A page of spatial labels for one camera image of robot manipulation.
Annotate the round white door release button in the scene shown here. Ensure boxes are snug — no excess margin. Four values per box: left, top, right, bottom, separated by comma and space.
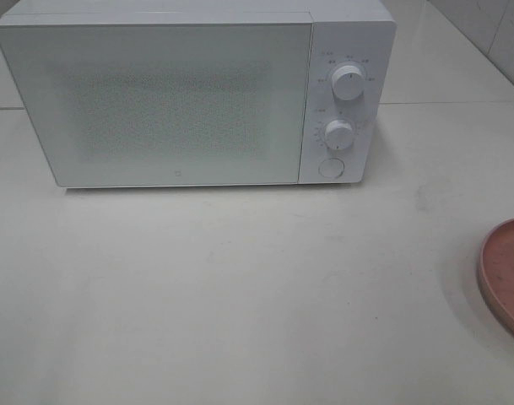
318, 158, 344, 179

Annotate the white microwave door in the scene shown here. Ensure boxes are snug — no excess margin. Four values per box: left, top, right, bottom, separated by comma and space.
0, 24, 311, 188

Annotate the pink round plate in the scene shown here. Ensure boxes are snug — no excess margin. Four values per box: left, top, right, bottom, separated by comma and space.
477, 219, 514, 336

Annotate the lower white timer knob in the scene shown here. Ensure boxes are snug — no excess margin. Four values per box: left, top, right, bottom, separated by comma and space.
323, 120, 355, 151

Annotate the upper white power knob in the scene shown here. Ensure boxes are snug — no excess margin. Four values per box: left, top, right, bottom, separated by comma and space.
330, 62, 366, 101

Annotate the white microwave oven body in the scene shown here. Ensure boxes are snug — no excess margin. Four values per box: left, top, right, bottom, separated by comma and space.
0, 1, 397, 187

